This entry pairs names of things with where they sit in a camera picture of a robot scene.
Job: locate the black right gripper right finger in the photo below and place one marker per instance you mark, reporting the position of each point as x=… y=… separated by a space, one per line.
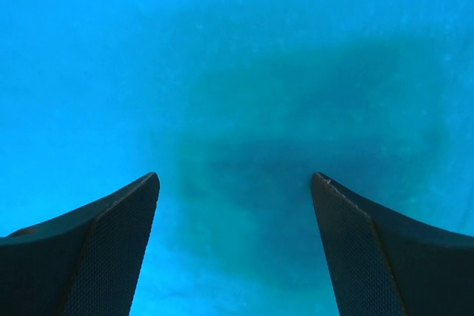
x=384 y=263

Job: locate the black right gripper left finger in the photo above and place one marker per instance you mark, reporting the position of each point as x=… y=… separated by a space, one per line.
x=84 y=262

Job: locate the teal blue t-shirt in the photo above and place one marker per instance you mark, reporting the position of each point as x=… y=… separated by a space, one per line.
x=235 y=104

